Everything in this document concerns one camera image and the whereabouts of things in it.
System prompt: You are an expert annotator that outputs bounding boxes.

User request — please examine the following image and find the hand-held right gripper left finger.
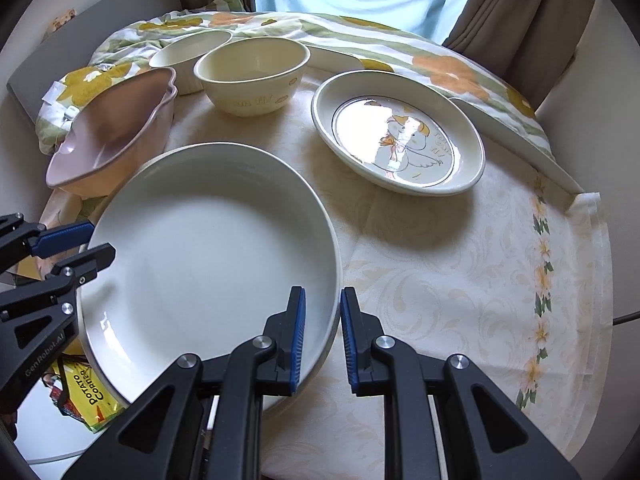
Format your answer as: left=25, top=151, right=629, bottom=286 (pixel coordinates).
left=60, top=286, right=307, bottom=480

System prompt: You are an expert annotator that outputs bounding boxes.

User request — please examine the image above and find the brown plate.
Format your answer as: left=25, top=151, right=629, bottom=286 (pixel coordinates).
left=45, top=66, right=179, bottom=197

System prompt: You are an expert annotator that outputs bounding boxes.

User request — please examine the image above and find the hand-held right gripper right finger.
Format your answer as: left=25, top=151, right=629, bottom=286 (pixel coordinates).
left=340, top=287, right=583, bottom=480

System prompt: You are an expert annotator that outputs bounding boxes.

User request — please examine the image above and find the cream round bowl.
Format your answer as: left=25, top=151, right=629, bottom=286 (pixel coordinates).
left=193, top=37, right=312, bottom=118

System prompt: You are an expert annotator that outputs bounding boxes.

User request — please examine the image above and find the grey cushion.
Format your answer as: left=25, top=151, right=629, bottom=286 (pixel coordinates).
left=7, top=0, right=183, bottom=126

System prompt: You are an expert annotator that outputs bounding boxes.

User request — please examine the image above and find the white ribbed bowl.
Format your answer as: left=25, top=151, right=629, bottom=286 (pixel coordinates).
left=148, top=30, right=234, bottom=96

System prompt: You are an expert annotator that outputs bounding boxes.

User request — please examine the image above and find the large plain white plate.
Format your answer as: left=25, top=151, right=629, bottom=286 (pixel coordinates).
left=77, top=143, right=343, bottom=413

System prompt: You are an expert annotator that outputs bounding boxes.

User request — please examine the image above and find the cream floral tablecloth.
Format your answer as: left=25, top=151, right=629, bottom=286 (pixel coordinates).
left=40, top=60, right=613, bottom=480

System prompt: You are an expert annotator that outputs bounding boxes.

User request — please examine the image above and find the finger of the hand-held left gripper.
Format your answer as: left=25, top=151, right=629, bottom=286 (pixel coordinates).
left=0, top=214, right=96, bottom=267
left=0, top=242, right=117, bottom=322

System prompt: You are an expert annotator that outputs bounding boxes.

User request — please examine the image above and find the cream duck print plate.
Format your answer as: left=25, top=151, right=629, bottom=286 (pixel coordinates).
left=311, top=70, right=487, bottom=197

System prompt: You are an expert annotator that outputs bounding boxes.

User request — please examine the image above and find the floral striped blanket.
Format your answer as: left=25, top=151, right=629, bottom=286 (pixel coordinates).
left=35, top=0, right=553, bottom=161

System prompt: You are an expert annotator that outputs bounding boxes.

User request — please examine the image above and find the yellow snack packet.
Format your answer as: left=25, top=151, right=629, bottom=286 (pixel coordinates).
left=47, top=355, right=126, bottom=433

